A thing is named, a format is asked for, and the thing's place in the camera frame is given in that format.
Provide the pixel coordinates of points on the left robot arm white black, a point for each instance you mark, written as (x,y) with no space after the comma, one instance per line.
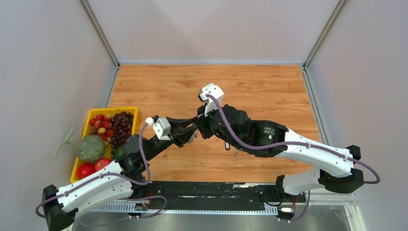
(120,179)

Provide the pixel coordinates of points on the small red fruits pile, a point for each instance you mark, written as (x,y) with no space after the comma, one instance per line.
(101,126)

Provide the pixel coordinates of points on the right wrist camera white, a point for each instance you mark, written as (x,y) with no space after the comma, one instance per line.
(212,95)

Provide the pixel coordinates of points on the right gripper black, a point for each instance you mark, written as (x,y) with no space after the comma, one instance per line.
(203,121)

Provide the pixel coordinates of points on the metal keyring with keys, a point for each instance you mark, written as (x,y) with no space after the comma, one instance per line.
(193,137)

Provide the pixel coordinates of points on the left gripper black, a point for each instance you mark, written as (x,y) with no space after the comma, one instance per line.
(180,134)

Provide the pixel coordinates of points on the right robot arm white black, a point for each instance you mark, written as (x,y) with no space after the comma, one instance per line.
(332,168)

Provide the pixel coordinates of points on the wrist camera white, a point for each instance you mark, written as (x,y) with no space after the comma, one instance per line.
(161,127)
(212,95)

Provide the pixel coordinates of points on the red tomato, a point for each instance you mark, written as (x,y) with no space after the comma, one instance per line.
(85,170)

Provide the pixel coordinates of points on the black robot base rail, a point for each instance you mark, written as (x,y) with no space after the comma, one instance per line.
(224,198)

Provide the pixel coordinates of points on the green plant stem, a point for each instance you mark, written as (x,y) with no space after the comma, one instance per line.
(66,141)

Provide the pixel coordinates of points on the red apple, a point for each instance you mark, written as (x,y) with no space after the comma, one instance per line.
(102,163)

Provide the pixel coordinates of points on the green netted melon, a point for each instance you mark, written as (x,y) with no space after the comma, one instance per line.
(90,149)

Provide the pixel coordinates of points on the yellow plastic tray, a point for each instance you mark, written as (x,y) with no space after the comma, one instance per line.
(87,129)

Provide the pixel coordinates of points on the dark purple grape bunch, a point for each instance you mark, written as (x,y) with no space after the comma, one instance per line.
(121,128)

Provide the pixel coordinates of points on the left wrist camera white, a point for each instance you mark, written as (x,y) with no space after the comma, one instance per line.
(161,127)

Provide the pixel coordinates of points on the green avocado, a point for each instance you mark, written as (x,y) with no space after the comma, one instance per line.
(119,152)

